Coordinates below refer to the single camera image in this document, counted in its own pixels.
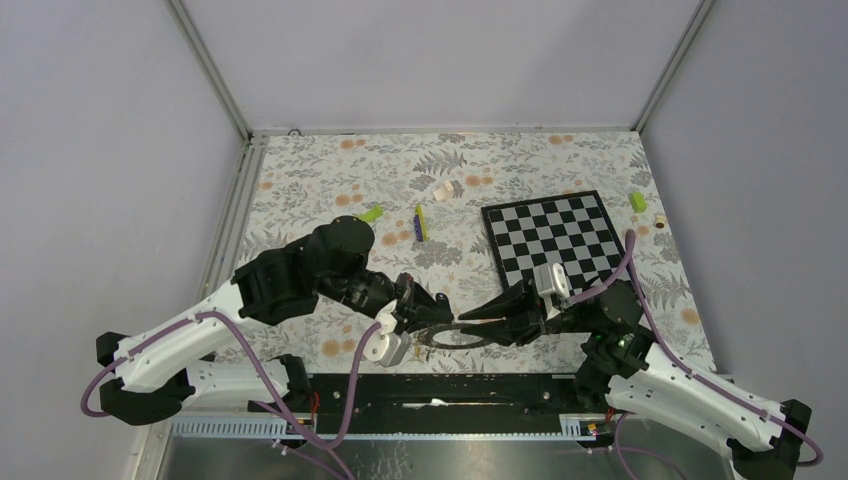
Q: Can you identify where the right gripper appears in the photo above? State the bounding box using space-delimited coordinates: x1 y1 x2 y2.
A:
457 276 596 346

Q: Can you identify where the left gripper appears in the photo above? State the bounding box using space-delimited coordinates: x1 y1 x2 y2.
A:
320 269 455 336

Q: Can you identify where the large silver keyring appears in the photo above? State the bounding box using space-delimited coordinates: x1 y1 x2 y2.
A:
411 324 492 362

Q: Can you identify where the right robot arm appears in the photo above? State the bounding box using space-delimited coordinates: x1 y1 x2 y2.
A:
459 280 811 479

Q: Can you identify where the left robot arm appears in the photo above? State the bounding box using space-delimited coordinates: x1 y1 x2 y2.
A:
85 216 453 426

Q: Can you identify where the black white chessboard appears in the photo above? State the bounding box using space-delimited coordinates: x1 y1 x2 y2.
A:
481 191 625 295

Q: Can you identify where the green curved block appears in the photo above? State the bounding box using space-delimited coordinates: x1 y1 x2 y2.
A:
357 204 384 223

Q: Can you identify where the floral table mat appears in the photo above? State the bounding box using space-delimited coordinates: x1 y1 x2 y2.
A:
239 132 715 369

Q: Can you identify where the cream toy block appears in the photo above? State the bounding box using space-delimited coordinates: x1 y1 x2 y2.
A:
433 181 457 202

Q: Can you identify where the small green block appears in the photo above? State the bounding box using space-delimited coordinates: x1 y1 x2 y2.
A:
628 191 647 214

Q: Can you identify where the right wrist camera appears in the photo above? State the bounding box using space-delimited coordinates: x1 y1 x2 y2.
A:
533 263 571 318

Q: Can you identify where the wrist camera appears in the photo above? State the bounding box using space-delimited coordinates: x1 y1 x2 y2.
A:
364 300 411 368
533 263 571 318

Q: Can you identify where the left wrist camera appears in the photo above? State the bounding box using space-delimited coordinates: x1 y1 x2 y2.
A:
364 300 411 368

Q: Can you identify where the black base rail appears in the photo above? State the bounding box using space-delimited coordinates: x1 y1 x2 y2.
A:
282 373 609 436

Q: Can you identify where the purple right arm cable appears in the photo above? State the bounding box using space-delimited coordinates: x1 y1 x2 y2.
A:
566 228 825 480

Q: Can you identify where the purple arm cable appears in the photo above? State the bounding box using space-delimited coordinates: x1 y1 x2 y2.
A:
80 311 384 480
566 228 825 480

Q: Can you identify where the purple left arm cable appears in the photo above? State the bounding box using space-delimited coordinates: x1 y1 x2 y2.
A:
80 311 384 480

